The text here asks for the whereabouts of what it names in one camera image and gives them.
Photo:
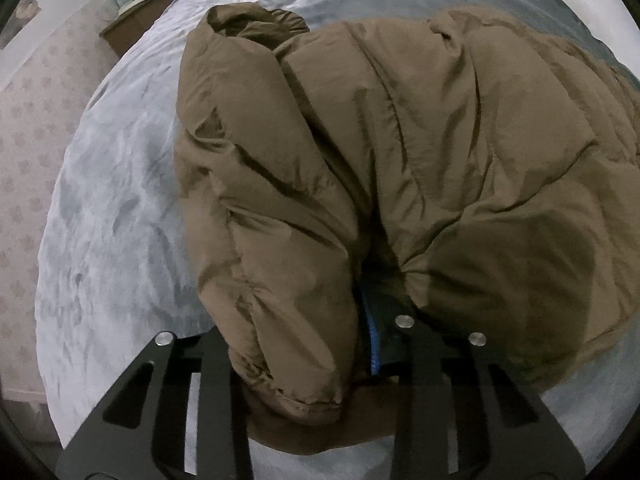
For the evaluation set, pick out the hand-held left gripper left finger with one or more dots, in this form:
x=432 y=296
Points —
x=215 y=360

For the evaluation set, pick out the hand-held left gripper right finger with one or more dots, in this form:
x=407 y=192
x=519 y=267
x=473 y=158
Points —
x=374 y=345

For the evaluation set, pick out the brown puffer jacket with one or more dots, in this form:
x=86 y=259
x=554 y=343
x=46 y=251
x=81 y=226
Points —
x=425 y=160

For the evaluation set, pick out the grey plush blanket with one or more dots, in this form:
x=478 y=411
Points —
x=110 y=210

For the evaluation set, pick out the brown wooden nightstand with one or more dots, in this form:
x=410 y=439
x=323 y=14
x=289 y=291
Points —
x=130 y=30

